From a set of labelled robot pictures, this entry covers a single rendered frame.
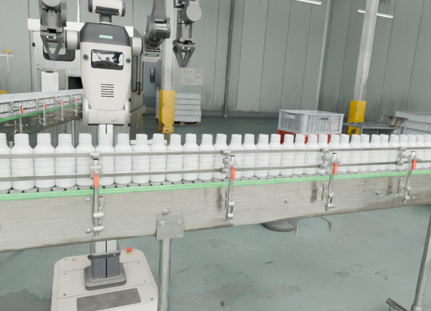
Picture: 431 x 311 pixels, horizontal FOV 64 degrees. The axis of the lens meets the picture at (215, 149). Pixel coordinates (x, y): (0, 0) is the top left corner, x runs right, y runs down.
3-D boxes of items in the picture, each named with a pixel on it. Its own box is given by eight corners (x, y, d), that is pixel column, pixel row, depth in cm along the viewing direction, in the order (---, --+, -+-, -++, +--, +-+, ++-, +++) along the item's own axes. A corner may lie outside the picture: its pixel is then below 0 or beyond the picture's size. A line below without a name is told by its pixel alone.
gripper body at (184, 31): (187, 47, 135) (188, 28, 134) (196, 44, 125) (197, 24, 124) (171, 45, 132) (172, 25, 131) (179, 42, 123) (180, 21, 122)
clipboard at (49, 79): (42, 95, 452) (40, 69, 446) (59, 95, 454) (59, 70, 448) (40, 95, 448) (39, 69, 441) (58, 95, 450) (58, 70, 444)
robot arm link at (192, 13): (195, -6, 129) (172, -9, 126) (206, -14, 119) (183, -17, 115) (195, 27, 131) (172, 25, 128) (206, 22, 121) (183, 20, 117)
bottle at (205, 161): (194, 177, 129) (196, 133, 126) (208, 176, 132) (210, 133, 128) (201, 181, 124) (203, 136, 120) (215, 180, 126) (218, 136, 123)
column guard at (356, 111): (353, 136, 1054) (358, 100, 1033) (344, 134, 1090) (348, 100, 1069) (363, 136, 1070) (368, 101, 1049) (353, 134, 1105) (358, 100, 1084)
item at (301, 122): (302, 134, 351) (304, 113, 347) (276, 129, 386) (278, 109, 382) (342, 133, 382) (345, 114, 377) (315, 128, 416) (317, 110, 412)
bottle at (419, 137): (406, 167, 171) (412, 134, 168) (408, 165, 176) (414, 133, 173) (420, 169, 168) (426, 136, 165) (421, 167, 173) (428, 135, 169)
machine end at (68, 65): (72, 149, 622) (70, 35, 585) (144, 152, 634) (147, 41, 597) (33, 172, 466) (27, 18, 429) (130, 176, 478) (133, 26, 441)
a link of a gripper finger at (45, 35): (40, 58, 108) (39, 27, 106) (42, 59, 114) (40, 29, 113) (63, 59, 111) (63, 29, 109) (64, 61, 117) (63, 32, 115)
